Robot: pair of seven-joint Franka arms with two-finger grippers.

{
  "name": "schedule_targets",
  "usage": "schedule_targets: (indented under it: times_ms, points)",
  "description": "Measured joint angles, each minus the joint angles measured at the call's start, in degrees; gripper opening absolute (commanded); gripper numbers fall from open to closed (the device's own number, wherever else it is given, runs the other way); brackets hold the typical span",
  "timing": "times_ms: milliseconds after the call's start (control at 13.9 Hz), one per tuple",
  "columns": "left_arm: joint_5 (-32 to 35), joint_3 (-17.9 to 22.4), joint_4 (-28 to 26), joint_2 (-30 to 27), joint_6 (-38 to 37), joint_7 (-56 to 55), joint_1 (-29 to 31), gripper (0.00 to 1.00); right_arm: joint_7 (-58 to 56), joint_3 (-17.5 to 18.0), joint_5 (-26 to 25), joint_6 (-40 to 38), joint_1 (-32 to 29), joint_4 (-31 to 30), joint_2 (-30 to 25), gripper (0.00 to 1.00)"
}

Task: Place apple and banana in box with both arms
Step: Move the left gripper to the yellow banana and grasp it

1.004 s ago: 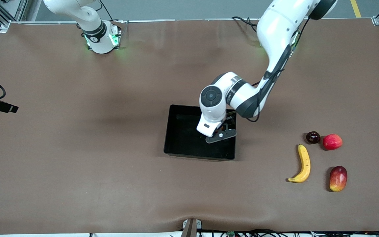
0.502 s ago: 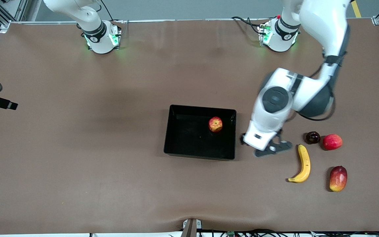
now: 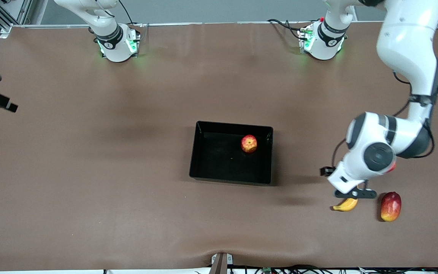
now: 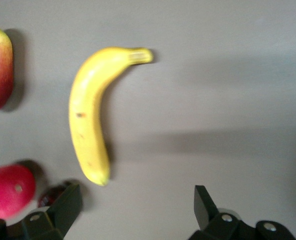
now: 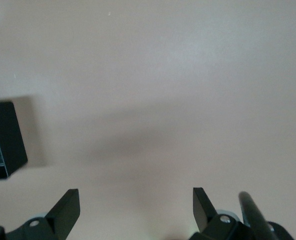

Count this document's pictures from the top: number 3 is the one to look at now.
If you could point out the red yellow apple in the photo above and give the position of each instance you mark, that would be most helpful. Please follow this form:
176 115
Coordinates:
249 144

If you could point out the black plastic box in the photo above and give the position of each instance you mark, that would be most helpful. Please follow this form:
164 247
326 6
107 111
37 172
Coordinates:
219 163

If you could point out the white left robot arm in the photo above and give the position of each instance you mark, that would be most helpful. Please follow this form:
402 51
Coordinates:
409 42

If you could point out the yellow banana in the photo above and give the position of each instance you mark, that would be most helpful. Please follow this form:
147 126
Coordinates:
346 205

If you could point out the red round peach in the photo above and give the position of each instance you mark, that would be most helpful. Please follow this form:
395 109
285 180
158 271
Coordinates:
393 167

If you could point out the red yellow mango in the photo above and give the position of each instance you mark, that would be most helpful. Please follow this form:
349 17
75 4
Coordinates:
391 207

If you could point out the small green circuit board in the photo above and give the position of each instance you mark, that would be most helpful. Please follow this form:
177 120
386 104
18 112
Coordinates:
266 270

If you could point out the table cover mat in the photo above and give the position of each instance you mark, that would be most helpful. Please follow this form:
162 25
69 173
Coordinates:
89 171

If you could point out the brown stand post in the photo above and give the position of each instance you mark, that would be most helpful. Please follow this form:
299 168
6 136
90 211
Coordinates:
219 266

